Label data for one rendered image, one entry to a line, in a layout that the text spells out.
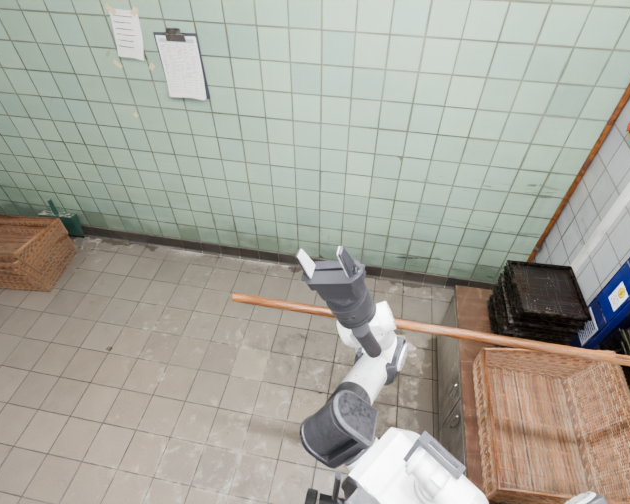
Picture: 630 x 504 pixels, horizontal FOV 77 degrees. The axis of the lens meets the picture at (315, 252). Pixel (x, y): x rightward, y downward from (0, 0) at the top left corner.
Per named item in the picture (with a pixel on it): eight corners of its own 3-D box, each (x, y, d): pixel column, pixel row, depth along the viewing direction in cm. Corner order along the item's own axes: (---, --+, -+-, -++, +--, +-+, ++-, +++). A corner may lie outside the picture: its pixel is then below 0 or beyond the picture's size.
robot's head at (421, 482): (447, 528, 70) (461, 518, 64) (401, 481, 75) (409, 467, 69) (468, 498, 73) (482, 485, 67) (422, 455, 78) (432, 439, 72)
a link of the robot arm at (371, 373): (403, 373, 114) (376, 423, 96) (361, 357, 120) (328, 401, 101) (410, 339, 110) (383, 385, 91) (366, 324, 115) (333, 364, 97)
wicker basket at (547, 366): (582, 380, 177) (617, 348, 157) (626, 531, 139) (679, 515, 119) (470, 362, 183) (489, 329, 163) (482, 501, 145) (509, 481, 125)
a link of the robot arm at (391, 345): (400, 324, 96) (409, 335, 113) (360, 310, 100) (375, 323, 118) (386, 366, 94) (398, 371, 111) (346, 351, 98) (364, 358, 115)
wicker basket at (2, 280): (45, 301, 278) (24, 276, 258) (-32, 296, 281) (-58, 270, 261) (79, 250, 311) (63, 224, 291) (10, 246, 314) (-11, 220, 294)
